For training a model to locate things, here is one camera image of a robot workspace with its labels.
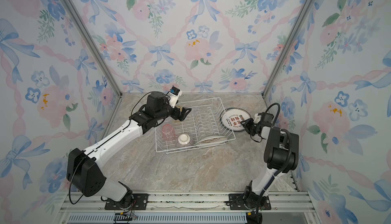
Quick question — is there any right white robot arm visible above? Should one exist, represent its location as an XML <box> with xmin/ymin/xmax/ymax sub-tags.
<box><xmin>241</xmin><ymin>113</ymin><xmax>299</xmax><ymax>200</ymax></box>

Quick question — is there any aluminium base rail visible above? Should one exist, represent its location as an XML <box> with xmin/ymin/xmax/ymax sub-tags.
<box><xmin>54</xmin><ymin>191</ymin><xmax>320</xmax><ymax>224</ymax></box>

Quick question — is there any white wire dish rack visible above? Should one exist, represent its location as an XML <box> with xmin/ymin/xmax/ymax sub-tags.
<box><xmin>155</xmin><ymin>98</ymin><xmax>236</xmax><ymax>154</ymax></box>

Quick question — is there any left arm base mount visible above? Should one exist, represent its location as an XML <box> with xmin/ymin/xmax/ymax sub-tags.
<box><xmin>104</xmin><ymin>191</ymin><xmax>149</xmax><ymax>211</ymax></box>

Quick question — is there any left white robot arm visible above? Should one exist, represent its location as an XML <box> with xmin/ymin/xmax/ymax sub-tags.
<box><xmin>66</xmin><ymin>86</ymin><xmax>191</xmax><ymax>209</ymax></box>

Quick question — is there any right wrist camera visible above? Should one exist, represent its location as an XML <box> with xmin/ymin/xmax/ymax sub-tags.
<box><xmin>254</xmin><ymin>113</ymin><xmax>264</xmax><ymax>124</ymax></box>

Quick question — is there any right aluminium corner post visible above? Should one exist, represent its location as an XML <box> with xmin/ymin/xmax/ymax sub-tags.
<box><xmin>262</xmin><ymin>0</ymin><xmax>315</xmax><ymax>99</ymax></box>

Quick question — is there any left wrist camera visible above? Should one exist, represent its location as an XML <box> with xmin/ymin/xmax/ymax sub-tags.
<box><xmin>168</xmin><ymin>86</ymin><xmax>182</xmax><ymax>108</ymax></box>

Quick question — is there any left aluminium corner post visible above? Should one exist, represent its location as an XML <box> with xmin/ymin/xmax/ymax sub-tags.
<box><xmin>60</xmin><ymin>0</ymin><xmax>122</xmax><ymax>97</ymax></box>

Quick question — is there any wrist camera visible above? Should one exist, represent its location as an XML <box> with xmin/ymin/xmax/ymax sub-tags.
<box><xmin>254</xmin><ymin>113</ymin><xmax>264</xmax><ymax>124</ymax></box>
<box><xmin>168</xmin><ymin>86</ymin><xmax>182</xmax><ymax>108</ymax></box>

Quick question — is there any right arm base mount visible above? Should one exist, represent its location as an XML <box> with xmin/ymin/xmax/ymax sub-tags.
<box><xmin>226</xmin><ymin>185</ymin><xmax>271</xmax><ymax>212</ymax></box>

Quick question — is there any white ceramic bowl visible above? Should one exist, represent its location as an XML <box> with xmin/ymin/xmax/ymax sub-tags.
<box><xmin>177</xmin><ymin>133</ymin><xmax>193</xmax><ymax>148</ymax></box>

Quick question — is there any aluminium corner post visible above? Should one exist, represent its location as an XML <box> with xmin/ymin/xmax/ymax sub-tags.
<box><xmin>60</xmin><ymin>0</ymin><xmax>122</xmax><ymax>97</ymax></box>
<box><xmin>262</xmin><ymin>0</ymin><xmax>315</xmax><ymax>99</ymax></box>

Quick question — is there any plate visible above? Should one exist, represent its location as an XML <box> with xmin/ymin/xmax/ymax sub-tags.
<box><xmin>220</xmin><ymin>108</ymin><xmax>250</xmax><ymax>132</ymax></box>
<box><xmin>195</xmin><ymin>136</ymin><xmax>229</xmax><ymax>148</ymax></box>

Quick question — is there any pink glass cup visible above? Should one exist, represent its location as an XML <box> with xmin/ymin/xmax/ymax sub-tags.
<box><xmin>161</xmin><ymin>124</ymin><xmax>176</xmax><ymax>142</ymax></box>

